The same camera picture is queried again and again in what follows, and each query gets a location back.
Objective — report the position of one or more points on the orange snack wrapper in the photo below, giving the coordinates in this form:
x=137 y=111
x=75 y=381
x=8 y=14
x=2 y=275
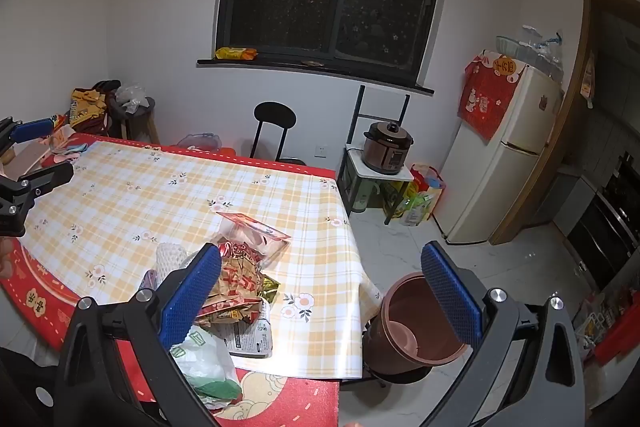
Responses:
x=235 y=289

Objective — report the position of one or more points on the black built-in oven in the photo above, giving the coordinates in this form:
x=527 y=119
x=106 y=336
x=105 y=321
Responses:
x=605 y=227

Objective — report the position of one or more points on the white printed packet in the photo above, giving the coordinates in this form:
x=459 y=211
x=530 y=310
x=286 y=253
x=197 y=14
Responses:
x=245 y=337

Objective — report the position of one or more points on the green white jug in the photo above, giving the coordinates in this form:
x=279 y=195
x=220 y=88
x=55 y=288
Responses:
x=362 y=199

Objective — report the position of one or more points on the beige box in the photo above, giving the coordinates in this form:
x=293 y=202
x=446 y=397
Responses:
x=27 y=159

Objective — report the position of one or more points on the colourful packets pile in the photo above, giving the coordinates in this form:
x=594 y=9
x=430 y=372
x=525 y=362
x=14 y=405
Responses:
x=610 y=332

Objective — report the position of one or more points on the white wall socket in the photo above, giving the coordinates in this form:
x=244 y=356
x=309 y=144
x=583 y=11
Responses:
x=320 y=150

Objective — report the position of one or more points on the white foam net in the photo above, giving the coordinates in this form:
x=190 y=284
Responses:
x=167 y=259

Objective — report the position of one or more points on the white green plastic bag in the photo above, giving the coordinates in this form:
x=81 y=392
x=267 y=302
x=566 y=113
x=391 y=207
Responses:
x=205 y=362

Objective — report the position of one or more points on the brown pressure cooker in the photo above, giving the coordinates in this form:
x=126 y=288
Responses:
x=387 y=149

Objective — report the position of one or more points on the wooden stool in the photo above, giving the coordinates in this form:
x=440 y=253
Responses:
x=137 y=122

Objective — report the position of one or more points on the orange red snack bag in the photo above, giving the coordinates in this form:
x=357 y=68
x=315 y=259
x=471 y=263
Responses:
x=57 y=122

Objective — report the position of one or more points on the yellow green packet bag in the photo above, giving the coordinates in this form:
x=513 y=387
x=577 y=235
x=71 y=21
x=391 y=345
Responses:
x=412 y=207

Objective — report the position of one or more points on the clear containers on fridge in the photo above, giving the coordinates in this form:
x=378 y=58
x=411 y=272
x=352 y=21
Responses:
x=535 y=52

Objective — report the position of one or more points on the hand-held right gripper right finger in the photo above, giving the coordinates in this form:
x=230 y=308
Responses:
x=450 y=297

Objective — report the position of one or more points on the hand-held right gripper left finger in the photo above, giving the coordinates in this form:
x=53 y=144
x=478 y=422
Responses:
x=192 y=297

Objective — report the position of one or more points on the hanging door ornament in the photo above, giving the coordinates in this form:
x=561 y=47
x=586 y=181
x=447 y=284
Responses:
x=589 y=79

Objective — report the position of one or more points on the brown plastic bin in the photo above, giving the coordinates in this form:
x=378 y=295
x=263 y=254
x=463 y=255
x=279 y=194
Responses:
x=400 y=307

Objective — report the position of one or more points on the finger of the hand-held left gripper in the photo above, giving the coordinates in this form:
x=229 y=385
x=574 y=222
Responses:
x=47 y=179
x=32 y=129

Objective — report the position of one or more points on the white fridge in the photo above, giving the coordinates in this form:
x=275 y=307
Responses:
x=500 y=187

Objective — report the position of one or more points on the clear plastic tub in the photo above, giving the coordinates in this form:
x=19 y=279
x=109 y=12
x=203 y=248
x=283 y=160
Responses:
x=200 y=141

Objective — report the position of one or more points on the yellow snack packet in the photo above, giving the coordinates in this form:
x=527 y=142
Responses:
x=235 y=54

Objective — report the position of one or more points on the black round-back chair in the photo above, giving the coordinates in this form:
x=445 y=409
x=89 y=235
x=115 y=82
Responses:
x=272 y=113

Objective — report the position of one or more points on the bags beside side table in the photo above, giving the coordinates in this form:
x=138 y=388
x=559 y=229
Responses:
x=430 y=184

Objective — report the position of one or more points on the gold foil wrapper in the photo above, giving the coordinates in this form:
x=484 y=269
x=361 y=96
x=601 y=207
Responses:
x=271 y=289

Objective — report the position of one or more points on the red-edged clear plastic packet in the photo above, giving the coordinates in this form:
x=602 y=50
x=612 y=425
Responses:
x=255 y=239

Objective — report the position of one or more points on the pink blue cloths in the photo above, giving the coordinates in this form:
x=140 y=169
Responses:
x=70 y=148

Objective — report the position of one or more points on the red printed tablecloth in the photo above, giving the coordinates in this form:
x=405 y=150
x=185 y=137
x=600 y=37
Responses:
x=45 y=297

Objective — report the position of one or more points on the yellow checked tablecloth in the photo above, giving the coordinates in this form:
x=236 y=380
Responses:
x=150 y=197

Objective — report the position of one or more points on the clear crumpled plastic bag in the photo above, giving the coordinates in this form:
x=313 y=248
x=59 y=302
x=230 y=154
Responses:
x=131 y=97

